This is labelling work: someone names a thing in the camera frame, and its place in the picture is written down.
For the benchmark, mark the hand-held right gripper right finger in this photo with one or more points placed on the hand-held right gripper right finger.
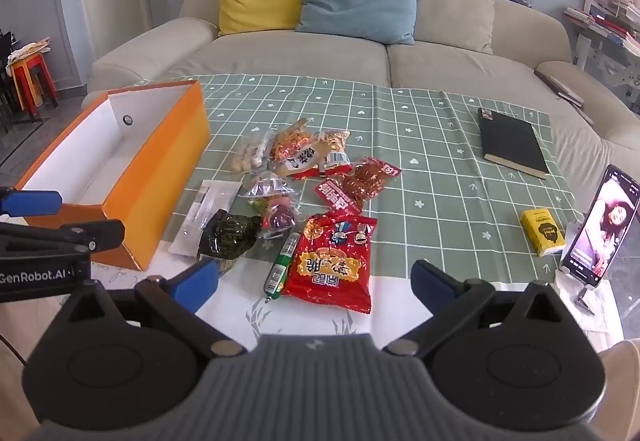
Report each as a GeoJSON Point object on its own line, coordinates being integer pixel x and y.
{"type": "Point", "coordinates": [431, 283]}

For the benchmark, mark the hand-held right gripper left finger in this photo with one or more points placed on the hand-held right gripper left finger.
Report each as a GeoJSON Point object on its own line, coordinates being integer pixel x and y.
{"type": "Point", "coordinates": [196, 282]}

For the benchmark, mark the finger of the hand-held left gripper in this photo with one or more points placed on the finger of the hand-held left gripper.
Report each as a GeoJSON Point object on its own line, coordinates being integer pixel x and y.
{"type": "Point", "coordinates": [30, 202]}
{"type": "Point", "coordinates": [100, 233]}

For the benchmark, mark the dark green snack packet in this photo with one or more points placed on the dark green snack packet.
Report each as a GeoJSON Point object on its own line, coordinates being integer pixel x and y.
{"type": "Point", "coordinates": [227, 233]}

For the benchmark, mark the long white snack packet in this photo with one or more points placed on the long white snack packet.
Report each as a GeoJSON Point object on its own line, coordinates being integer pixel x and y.
{"type": "Point", "coordinates": [200, 211]}

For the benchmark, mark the green sausage stick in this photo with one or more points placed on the green sausage stick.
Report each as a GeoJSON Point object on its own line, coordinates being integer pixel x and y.
{"type": "Point", "coordinates": [281, 266]}

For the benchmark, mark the orange cardboard box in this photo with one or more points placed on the orange cardboard box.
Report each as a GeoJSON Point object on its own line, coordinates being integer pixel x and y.
{"type": "Point", "coordinates": [155, 161]}

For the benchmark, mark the large red snack packet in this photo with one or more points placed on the large red snack packet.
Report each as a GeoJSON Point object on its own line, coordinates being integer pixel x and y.
{"type": "Point", "coordinates": [327, 266]}

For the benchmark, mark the clear packet with dark ball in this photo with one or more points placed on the clear packet with dark ball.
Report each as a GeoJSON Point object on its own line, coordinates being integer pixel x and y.
{"type": "Point", "coordinates": [280, 218]}

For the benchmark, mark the clear green-edged snack packet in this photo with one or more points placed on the clear green-edged snack packet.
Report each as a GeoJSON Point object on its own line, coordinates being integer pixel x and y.
{"type": "Point", "coordinates": [267, 186]}

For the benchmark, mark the red braised meat packet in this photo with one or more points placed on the red braised meat packet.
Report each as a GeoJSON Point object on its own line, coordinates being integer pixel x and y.
{"type": "Point", "coordinates": [335, 193]}
{"type": "Point", "coordinates": [372, 173]}

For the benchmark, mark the clear packet of white balls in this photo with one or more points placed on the clear packet of white balls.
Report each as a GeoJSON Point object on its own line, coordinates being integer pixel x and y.
{"type": "Point", "coordinates": [247, 156]}

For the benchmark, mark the tan peanut packet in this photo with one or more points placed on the tan peanut packet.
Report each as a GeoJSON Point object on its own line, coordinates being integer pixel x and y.
{"type": "Point", "coordinates": [295, 156]}

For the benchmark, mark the striped peanut packet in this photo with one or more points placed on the striped peanut packet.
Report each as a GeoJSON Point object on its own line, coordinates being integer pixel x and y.
{"type": "Point", "coordinates": [335, 146]}

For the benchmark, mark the green checked tablecloth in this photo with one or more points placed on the green checked tablecloth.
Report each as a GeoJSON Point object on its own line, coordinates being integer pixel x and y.
{"type": "Point", "coordinates": [425, 201]}

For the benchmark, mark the white printed tablecloth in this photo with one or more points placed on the white printed tablecloth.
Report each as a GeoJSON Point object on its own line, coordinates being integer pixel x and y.
{"type": "Point", "coordinates": [320, 321]}

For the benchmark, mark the dark chair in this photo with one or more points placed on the dark chair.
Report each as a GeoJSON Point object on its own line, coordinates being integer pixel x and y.
{"type": "Point", "coordinates": [5, 86]}

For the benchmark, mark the small yellow box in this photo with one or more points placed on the small yellow box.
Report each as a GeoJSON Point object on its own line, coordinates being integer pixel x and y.
{"type": "Point", "coordinates": [542, 231]}

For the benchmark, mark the red and yellow stools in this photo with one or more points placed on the red and yellow stools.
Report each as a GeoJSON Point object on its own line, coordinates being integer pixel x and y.
{"type": "Point", "coordinates": [32, 76]}

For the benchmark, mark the pile of papers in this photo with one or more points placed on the pile of papers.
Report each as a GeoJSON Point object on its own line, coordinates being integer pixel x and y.
{"type": "Point", "coordinates": [27, 48]}

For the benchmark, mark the phone stand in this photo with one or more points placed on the phone stand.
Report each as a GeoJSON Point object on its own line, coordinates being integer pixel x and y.
{"type": "Point", "coordinates": [585, 298]}

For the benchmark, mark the black notebook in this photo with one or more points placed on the black notebook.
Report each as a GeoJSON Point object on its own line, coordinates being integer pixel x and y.
{"type": "Point", "coordinates": [512, 141]}

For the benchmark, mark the smartphone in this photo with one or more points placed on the smartphone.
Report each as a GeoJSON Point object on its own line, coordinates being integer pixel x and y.
{"type": "Point", "coordinates": [600, 226]}

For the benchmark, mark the person's leg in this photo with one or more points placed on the person's leg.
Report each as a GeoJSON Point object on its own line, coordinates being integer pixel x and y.
{"type": "Point", "coordinates": [625, 371]}

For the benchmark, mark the dark book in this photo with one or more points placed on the dark book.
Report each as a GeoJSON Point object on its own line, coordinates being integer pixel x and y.
{"type": "Point", "coordinates": [560, 88]}

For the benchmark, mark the beige sofa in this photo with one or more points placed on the beige sofa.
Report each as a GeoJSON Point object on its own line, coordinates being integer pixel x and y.
{"type": "Point", "coordinates": [300, 56]}

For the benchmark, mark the beige cushion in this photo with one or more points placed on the beige cushion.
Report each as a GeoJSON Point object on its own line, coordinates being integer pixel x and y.
{"type": "Point", "coordinates": [455, 6]}

